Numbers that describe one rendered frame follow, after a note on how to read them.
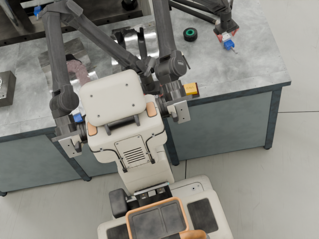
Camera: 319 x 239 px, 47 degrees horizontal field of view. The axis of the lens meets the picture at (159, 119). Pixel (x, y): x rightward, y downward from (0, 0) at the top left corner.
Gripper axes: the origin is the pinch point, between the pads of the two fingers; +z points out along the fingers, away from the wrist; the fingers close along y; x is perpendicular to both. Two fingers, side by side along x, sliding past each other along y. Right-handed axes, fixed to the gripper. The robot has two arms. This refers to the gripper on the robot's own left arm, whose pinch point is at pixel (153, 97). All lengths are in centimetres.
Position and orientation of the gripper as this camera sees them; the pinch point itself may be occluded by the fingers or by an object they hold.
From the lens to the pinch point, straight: 184.7
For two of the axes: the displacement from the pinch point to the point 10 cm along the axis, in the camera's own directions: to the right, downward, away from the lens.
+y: -9.8, 1.0, 1.4
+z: 1.8, 5.4, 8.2
